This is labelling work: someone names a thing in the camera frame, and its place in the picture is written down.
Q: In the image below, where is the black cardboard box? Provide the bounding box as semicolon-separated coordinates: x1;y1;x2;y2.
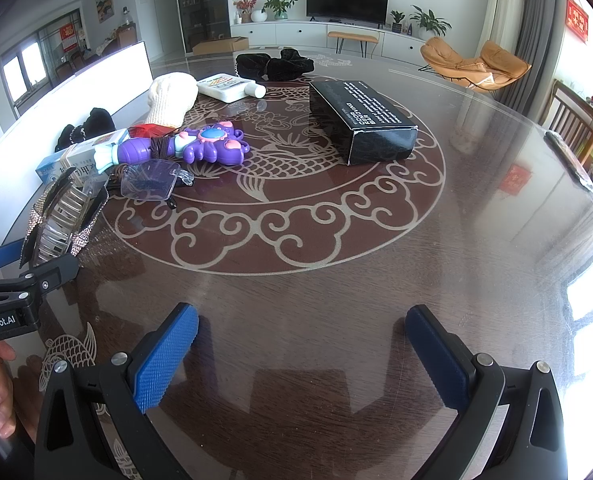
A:
309;80;419;167

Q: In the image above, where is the dark glass display cabinet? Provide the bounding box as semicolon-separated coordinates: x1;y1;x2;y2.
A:
173;0;227;55

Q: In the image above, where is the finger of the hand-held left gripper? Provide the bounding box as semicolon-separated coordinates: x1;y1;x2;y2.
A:
20;254;80;328
0;241;27;283

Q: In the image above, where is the white television console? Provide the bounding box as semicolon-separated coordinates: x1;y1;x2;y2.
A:
230;20;429;57

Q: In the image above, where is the red wall poster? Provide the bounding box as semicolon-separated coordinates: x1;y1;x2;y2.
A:
566;0;590;43

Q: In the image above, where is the white flat lotion bottle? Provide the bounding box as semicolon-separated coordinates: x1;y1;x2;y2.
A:
196;74;267;104

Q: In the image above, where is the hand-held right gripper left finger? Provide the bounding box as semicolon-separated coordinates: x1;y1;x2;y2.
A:
34;302;200;480

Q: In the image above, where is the person's left hand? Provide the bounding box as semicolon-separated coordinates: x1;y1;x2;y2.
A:
0;340;18;440

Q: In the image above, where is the wooden bench stool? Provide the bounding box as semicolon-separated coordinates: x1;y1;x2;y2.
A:
327;31;379;55

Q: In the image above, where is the rhinestone hair claw clip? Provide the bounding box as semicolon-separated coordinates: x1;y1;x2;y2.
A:
20;177;110;267

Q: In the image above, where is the green leafy potted plant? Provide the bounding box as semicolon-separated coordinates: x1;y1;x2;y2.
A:
263;0;298;22

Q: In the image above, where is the black fuzzy cloth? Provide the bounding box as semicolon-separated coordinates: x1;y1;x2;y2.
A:
235;52;273;81
266;47;316;81
79;107;116;140
55;124;84;153

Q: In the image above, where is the brown patterned glass desktop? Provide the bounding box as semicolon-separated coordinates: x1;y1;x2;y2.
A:
0;49;593;480

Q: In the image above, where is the dark brown cord coil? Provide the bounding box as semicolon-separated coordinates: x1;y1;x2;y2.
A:
149;136;176;162

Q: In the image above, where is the purple toy wand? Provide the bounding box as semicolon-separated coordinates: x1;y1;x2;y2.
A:
94;122;251;173

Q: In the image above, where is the red translucent plastic toy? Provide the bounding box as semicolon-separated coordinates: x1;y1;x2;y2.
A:
129;122;178;141

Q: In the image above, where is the white board panel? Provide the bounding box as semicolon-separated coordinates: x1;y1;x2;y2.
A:
0;42;152;261

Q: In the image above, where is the black flat television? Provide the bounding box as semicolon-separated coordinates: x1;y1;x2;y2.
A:
306;0;390;26

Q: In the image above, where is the blue white medicine box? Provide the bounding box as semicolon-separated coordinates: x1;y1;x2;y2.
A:
35;149;77;184

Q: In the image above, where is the orange lounge chair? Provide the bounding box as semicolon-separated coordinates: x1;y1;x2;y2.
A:
469;40;533;92
420;36;488;86

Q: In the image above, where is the black flat object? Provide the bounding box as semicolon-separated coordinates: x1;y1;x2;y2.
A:
545;130;593;191

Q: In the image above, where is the brown cardboard box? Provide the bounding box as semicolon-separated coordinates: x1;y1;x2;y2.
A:
192;36;250;56

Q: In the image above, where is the beige curtain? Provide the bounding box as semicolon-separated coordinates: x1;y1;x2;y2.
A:
476;0;529;61

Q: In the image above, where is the large green potted plant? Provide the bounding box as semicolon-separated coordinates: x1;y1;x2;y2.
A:
409;5;452;39

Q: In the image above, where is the red flower arrangement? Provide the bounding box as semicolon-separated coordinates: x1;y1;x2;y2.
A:
234;0;260;24

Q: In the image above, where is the white knit glove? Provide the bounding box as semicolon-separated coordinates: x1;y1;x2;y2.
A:
144;72;200;128

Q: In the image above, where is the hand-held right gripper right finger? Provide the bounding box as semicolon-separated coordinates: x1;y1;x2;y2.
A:
405;304;567;480

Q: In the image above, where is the wooden dining chair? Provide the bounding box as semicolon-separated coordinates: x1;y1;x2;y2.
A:
546;80;593;162

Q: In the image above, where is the grey curtain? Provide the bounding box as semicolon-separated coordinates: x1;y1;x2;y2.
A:
506;0;569;118

